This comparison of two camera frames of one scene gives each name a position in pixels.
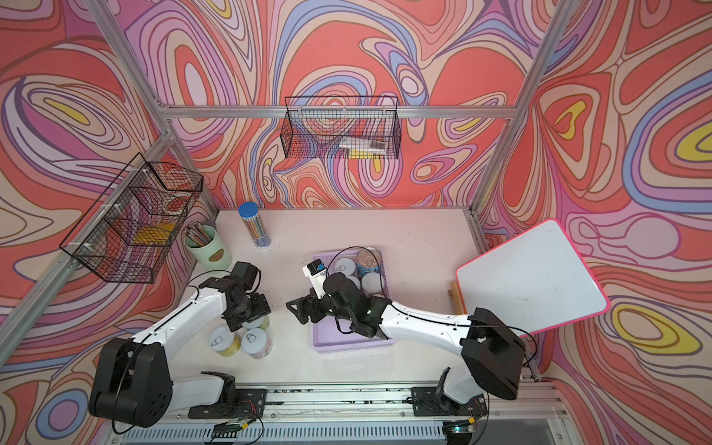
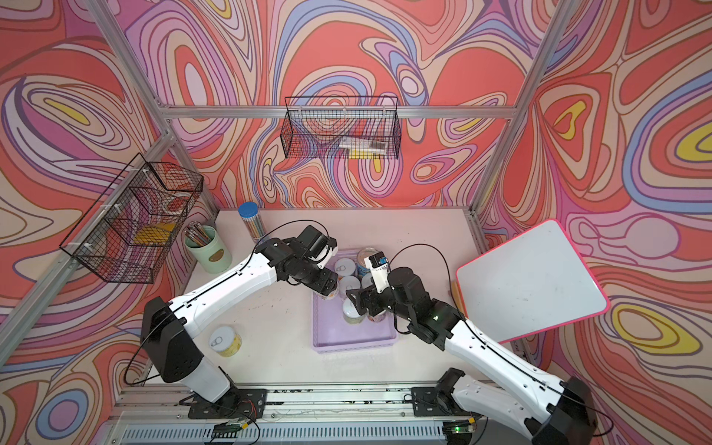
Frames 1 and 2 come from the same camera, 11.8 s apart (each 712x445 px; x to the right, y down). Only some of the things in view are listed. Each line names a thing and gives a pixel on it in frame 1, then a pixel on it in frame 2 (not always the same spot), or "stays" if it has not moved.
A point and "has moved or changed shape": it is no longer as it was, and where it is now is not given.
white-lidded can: (255, 343) has moved or changed shape
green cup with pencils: (207, 248) stays
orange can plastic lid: (371, 283) stays
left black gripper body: (251, 308) → (320, 278)
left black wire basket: (128, 234) stays
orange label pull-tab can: (345, 265) stays
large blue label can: (368, 260) stays
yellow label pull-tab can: (224, 342) stays
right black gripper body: (325, 306) → (379, 302)
